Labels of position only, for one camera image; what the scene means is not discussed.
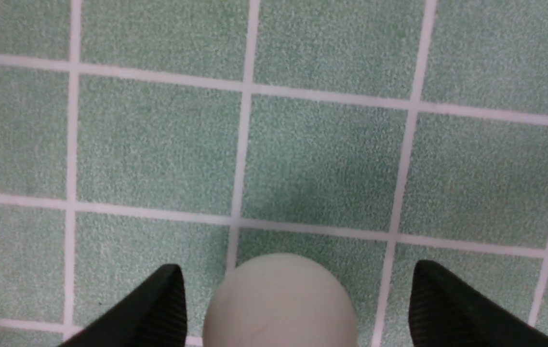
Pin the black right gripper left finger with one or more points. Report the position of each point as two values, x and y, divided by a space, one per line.
154 314

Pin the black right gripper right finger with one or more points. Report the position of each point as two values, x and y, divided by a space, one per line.
445 311

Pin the white ping-pong ball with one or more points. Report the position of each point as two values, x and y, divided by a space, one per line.
280 300

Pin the green checkered tablecloth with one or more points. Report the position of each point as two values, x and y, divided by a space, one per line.
363 134

